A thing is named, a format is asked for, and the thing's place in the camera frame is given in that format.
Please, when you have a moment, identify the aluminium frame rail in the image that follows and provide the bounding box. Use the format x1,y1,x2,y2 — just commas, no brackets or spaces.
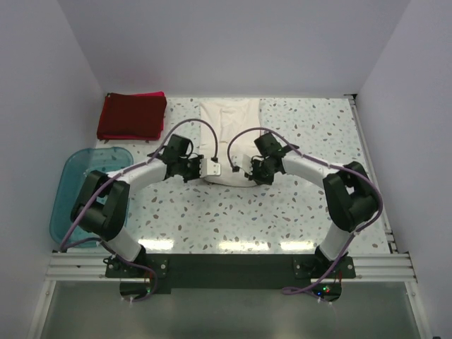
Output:
26,252,107,338

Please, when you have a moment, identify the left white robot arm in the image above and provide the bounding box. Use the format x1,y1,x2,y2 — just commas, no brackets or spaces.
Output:
71,135,206,277

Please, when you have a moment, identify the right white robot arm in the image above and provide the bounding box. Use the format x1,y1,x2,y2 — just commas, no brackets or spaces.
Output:
249,133,383,278

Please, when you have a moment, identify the white t-shirt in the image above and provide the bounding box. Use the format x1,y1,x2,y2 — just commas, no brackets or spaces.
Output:
199,98,261,187

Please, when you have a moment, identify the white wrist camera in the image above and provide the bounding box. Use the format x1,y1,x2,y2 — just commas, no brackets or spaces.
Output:
199,158,221,178
231,155,253,177

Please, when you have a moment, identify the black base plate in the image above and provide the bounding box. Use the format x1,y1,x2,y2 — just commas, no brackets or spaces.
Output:
103,254,356,301

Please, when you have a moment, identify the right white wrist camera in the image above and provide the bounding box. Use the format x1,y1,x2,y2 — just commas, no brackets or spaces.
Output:
231,155,253,177

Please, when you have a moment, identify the blue plastic basket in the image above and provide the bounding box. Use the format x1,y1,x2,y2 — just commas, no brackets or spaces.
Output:
49,147,133,244

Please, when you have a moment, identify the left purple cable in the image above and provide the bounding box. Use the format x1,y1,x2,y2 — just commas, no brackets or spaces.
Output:
59,119,219,303

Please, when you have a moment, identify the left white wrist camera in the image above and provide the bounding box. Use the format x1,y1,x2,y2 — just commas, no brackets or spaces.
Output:
199,158,221,178

